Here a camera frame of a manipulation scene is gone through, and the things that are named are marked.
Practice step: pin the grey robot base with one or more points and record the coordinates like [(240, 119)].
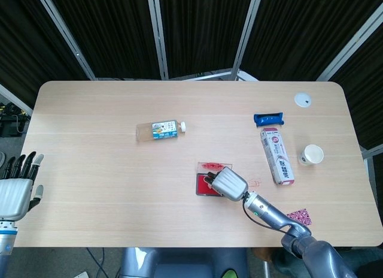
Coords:
[(179, 263)]

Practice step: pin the black equipment on floor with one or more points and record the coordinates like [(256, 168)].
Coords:
[(12, 119)]

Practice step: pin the white red toothpaste box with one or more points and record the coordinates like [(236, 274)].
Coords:
[(278, 155)]

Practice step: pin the grey metal partition post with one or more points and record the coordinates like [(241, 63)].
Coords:
[(350, 44), (66, 35), (158, 35), (13, 96), (243, 41)]

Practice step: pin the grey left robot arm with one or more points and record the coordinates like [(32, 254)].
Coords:
[(6, 239)]

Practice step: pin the blue plastic packet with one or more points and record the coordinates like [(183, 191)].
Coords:
[(269, 119)]

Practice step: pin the clear bottle teal label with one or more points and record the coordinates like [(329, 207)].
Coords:
[(158, 130)]

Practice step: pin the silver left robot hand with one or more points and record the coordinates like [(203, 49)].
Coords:
[(13, 197)]

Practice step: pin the white paper cup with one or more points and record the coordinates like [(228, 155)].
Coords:
[(311, 155)]

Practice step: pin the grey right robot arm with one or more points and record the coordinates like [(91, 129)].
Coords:
[(278, 218)]

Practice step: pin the pink patterned packet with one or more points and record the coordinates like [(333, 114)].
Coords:
[(300, 216)]

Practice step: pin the clear plastic box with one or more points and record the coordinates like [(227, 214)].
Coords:
[(201, 183)]

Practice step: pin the black fabric partition panel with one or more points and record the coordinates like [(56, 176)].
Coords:
[(363, 104), (33, 47), (305, 32), (113, 32), (203, 29)]

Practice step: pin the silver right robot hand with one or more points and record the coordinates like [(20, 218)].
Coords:
[(229, 183)]

